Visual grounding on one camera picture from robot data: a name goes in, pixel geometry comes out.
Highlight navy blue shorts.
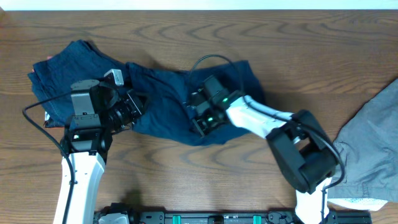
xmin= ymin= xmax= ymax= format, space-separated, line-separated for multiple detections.
xmin=126 ymin=62 xmax=248 ymax=146

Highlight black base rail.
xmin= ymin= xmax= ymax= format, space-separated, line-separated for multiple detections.
xmin=93 ymin=202 xmax=373 ymax=224

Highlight red black folded garment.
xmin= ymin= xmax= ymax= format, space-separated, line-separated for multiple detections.
xmin=44 ymin=111 xmax=66 ymax=129

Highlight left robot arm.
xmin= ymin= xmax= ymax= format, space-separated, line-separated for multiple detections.
xmin=53 ymin=80 xmax=149 ymax=223

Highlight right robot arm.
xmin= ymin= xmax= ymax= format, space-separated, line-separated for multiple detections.
xmin=188 ymin=76 xmax=343 ymax=223

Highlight grey shorts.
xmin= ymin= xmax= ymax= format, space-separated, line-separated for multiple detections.
xmin=328 ymin=81 xmax=397 ymax=211

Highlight folded navy shorts stack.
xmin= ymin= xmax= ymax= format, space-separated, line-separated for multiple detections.
xmin=27 ymin=39 xmax=130 ymax=128

